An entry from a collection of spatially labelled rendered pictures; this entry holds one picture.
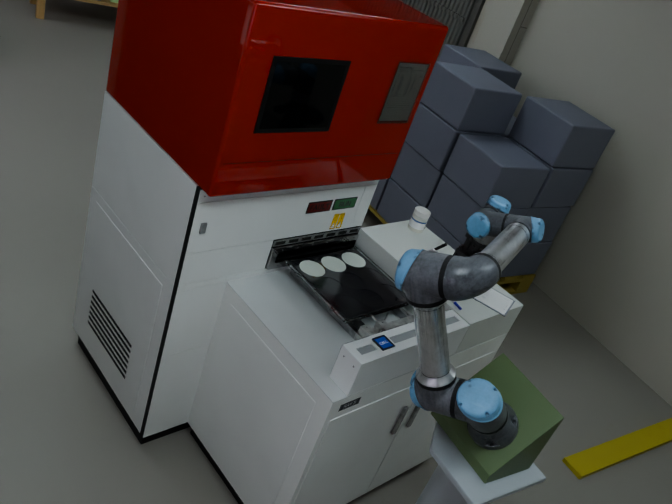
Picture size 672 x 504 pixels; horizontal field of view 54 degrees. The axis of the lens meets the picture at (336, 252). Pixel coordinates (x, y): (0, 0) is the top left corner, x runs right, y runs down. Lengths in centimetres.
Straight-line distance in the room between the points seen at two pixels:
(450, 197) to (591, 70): 136
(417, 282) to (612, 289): 317
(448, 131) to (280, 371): 238
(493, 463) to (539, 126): 268
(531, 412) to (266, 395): 88
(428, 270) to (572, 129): 263
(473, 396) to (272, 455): 83
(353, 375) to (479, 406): 41
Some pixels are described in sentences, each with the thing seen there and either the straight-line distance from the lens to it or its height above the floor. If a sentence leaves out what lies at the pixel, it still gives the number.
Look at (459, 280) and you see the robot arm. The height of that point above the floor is 143.
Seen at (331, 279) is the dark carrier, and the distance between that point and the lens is 246.
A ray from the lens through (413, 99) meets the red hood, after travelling 244.
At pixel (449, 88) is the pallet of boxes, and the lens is 427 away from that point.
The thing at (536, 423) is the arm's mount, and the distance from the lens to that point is 212.
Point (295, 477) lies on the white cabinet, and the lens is 237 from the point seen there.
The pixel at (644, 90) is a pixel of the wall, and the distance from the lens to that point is 470.
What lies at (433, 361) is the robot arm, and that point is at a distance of 189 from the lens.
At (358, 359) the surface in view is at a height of 96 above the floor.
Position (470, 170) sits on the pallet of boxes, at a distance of 410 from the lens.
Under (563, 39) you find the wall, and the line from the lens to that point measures 510.
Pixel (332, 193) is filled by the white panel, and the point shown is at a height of 115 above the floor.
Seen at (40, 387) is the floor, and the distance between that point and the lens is 308.
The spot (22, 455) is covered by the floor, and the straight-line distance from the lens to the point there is 285.
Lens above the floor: 222
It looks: 30 degrees down
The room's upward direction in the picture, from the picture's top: 20 degrees clockwise
